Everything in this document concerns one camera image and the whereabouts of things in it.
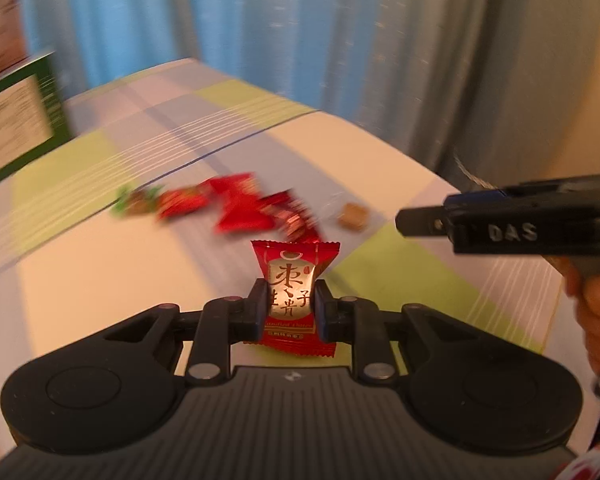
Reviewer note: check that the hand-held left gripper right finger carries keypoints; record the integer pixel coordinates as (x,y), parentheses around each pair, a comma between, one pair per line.
(327,315)

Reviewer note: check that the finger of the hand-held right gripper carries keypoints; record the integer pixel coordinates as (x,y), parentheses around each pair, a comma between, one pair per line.
(480,194)
(420,222)

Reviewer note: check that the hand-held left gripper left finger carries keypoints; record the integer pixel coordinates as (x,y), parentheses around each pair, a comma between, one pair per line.
(252,315)

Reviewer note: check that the red packet with white label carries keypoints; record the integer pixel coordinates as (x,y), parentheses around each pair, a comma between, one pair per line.
(287,272)

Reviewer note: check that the brown candy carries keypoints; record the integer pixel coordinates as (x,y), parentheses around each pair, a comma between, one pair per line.
(352,217)

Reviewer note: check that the dark red candy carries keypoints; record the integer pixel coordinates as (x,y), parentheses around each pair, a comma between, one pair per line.
(292,217)

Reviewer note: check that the red snack packet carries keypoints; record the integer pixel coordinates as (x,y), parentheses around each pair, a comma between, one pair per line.
(240,202)

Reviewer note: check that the green candy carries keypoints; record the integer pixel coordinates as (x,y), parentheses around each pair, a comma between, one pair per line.
(135,201)

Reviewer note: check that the pastel checked tablecloth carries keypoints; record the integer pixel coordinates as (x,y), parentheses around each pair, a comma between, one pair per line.
(430,285)

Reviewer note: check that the grey curtain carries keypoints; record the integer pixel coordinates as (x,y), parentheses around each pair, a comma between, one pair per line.
(505,60)

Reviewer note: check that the blue star curtain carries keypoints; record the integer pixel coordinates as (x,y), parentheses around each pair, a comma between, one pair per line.
(230,10)

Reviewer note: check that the green cardboard box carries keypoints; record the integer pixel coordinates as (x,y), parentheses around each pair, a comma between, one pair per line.
(15,120)

